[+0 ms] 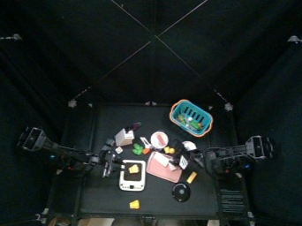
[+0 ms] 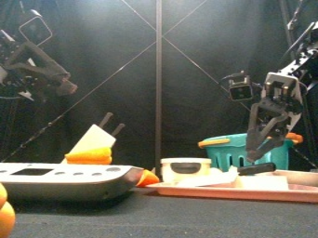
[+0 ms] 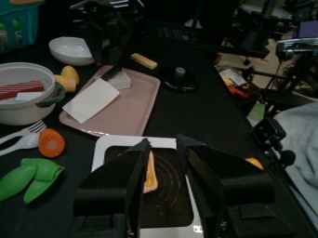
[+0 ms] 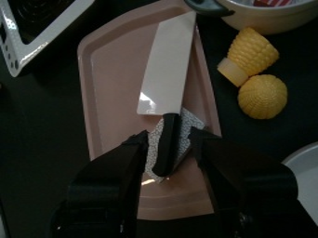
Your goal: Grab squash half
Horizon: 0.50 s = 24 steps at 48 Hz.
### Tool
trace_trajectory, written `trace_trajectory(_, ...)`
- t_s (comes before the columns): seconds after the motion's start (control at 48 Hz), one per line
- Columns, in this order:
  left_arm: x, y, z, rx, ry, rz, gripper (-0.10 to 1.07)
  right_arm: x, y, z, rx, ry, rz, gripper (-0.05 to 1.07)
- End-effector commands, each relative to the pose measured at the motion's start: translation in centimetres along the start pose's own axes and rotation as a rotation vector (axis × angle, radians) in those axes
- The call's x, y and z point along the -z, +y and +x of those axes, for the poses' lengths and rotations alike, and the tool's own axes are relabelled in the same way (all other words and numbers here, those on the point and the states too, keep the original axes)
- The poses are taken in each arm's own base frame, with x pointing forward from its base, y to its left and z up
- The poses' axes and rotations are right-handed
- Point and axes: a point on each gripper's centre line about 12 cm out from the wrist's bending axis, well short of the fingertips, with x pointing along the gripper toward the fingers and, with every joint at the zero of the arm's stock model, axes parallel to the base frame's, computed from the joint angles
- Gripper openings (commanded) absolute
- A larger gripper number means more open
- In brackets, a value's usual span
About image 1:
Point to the yellow toy block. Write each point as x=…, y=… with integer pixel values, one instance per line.
x=191, y=177

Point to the orange toy carrot piece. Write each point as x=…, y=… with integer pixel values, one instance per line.
x=145, y=151

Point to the black round disc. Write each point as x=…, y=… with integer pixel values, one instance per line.
x=180, y=192

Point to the green toy vegetable piece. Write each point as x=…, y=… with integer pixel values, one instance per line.
x=137, y=149

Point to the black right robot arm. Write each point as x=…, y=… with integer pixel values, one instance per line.
x=235, y=150

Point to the teal basket orange rim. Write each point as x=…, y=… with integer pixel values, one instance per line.
x=179, y=109

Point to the pink toy meat slice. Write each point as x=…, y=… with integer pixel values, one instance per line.
x=160, y=139

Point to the orange and white food piece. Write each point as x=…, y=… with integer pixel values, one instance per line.
x=123, y=138

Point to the white round plate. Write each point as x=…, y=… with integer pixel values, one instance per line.
x=152, y=140

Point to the yellow toy food piece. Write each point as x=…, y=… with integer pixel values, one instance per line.
x=168, y=150

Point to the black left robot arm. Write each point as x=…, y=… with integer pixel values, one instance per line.
x=59, y=148

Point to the white toy kitchen scale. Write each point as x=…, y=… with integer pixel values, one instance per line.
x=132, y=184

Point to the small white toy cube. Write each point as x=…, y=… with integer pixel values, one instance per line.
x=117, y=150

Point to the silver frame clamp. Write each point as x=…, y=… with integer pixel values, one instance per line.
x=14, y=37
x=149, y=103
x=72, y=103
x=228, y=106
x=294, y=39

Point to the white toy utensil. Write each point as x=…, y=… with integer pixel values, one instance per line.
x=145, y=142

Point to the yellow toy squash half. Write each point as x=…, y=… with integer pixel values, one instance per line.
x=133, y=204
x=133, y=169

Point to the pink cutting board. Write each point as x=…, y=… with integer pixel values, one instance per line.
x=163, y=173

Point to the white text label sticker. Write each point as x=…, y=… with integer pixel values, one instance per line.
x=231, y=200

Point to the white toy cup black band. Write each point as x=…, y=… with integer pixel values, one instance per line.
x=188, y=145

